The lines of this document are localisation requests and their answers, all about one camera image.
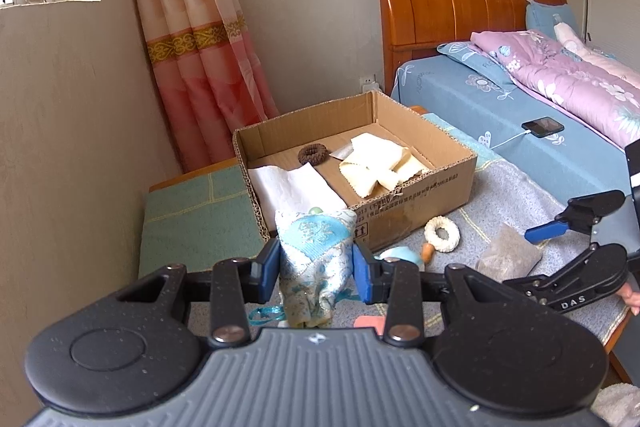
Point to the plain blue pillow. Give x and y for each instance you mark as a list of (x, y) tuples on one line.
[(542, 14)]

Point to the teal tassel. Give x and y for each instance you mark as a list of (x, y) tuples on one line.
[(262, 314)]

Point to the white hair scrunchie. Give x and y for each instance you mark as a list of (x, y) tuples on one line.
[(431, 232)]

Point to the white cloth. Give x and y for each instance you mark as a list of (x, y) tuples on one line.
[(290, 192)]

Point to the brown hair scrunchie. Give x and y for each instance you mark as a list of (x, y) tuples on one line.
[(306, 150)]

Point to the pale yellow cloth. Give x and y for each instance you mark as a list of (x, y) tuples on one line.
[(375, 157)]

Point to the blue floral pillow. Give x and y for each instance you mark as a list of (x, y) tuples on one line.
[(465, 52)]

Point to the white towel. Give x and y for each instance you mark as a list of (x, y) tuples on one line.
[(622, 407)]

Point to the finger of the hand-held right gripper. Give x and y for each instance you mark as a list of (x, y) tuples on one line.
[(540, 283), (542, 232)]

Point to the cardboard box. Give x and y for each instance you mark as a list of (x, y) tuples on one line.
[(425, 197)]

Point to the white and blue plush toy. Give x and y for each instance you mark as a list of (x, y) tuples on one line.
[(402, 253)]

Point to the black smartphone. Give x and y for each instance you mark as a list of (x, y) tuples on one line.
[(542, 126)]

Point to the blue patterned sachet pouch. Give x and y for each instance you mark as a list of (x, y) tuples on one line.
[(315, 257)]

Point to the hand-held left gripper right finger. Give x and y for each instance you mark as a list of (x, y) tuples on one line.
[(364, 277)]

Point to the pink soft pad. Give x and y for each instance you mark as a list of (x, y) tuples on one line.
[(367, 323)]

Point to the blue floral bed sheet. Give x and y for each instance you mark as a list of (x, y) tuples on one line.
[(450, 107)]

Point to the white wall socket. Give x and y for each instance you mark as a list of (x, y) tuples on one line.
[(369, 83)]

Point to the small orange object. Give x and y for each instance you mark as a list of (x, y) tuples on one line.
[(427, 251)]

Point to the grey sachet pouch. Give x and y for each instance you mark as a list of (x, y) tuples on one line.
[(505, 257)]

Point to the pink patterned curtain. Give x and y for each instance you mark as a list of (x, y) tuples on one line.
[(200, 57)]

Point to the wooden low table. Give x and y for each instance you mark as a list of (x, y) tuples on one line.
[(617, 329)]

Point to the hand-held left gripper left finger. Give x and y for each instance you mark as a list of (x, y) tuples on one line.
[(269, 269)]

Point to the person's right hand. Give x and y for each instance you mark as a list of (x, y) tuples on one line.
[(632, 299)]

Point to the pale pink pillow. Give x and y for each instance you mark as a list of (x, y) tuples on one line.
[(570, 38)]

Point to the pink floral quilt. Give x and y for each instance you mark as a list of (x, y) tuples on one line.
[(565, 77)]

